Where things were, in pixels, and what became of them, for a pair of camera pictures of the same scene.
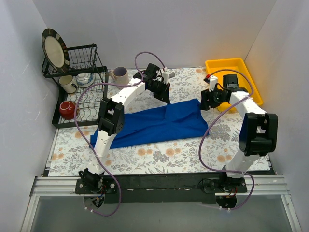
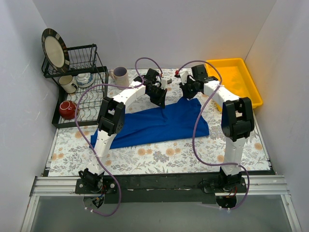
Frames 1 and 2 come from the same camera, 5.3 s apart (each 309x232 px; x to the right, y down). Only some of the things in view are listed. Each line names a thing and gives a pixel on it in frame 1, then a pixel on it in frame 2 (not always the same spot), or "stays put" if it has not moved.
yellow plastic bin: [218, 67] stays put
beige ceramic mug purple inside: [120, 75] stays put
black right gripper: [206, 99] -> [189, 89]
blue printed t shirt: [181, 119] stays put
